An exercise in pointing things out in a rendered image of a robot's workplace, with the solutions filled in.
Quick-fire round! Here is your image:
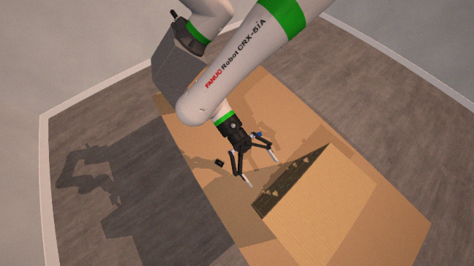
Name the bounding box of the small tan wooden chest of drawers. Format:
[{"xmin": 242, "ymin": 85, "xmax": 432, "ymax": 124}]
[{"xmin": 251, "ymin": 143, "xmax": 377, "ymax": 266}]

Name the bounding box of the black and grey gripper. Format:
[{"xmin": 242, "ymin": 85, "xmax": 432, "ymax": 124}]
[{"xmin": 227, "ymin": 127, "xmax": 278, "ymax": 188}]

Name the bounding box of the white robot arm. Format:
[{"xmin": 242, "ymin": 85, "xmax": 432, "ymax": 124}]
[{"xmin": 170, "ymin": 0, "xmax": 336, "ymax": 137}]

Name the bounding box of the brown drawer front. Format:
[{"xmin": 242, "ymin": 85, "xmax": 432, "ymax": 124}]
[
  {"xmin": 259, "ymin": 178, "xmax": 299, "ymax": 217},
  {"xmin": 290, "ymin": 145, "xmax": 327, "ymax": 178},
  {"xmin": 282, "ymin": 152, "xmax": 313, "ymax": 180},
  {"xmin": 275, "ymin": 159, "xmax": 300, "ymax": 181},
  {"xmin": 255, "ymin": 180, "xmax": 286, "ymax": 210},
  {"xmin": 253, "ymin": 181, "xmax": 279, "ymax": 206}
]

